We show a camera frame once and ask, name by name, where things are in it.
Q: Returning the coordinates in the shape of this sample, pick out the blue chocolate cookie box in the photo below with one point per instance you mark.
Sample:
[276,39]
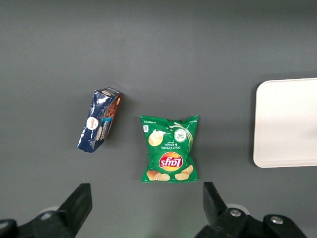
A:
[99,119]

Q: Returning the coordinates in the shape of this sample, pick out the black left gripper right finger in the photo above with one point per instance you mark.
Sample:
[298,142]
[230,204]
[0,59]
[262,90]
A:
[223,223]

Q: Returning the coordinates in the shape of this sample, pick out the cream plastic tray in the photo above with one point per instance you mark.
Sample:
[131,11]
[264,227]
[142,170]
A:
[287,124]

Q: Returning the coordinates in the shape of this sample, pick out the green Lay's chips bag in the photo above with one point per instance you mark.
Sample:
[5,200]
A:
[169,148]

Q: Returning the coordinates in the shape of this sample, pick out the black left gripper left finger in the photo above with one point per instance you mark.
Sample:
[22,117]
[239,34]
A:
[62,220]

